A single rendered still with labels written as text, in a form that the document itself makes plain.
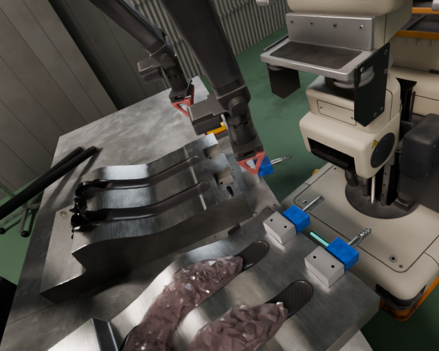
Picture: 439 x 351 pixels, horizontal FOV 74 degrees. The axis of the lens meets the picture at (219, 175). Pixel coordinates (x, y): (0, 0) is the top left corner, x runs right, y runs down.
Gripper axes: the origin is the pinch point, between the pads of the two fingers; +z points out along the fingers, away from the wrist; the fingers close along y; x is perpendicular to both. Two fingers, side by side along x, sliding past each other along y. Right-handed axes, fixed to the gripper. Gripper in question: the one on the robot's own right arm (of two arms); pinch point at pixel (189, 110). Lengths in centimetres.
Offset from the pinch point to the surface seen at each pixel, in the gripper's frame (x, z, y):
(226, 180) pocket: 17.8, -2.2, 40.1
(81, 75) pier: -133, 23, -134
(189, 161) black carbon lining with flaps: 7.9, -4.1, 33.4
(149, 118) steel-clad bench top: -21.3, 4.9, -9.0
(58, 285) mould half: -19, -1, 64
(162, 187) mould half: 2.0, -3.9, 41.4
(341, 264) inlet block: 39, -4, 64
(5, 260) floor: -176, 88, 2
